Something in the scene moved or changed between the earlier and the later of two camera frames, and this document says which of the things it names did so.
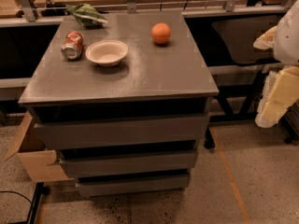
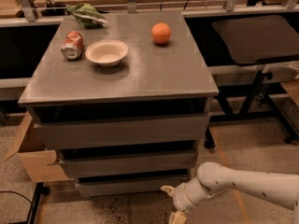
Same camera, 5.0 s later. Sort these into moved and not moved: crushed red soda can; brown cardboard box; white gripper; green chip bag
Moved: white gripper
Not moved: crushed red soda can; green chip bag; brown cardboard box
